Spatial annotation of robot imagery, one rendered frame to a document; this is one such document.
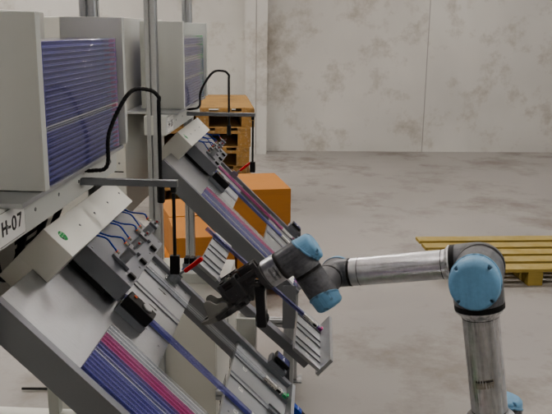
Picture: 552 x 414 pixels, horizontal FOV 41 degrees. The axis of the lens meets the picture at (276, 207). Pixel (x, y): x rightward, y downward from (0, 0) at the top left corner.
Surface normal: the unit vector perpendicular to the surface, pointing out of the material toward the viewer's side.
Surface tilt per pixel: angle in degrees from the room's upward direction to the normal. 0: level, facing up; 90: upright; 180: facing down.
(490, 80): 90
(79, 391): 90
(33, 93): 90
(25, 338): 90
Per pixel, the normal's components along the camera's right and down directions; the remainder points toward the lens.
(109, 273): -0.05, 0.23
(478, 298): -0.37, 0.08
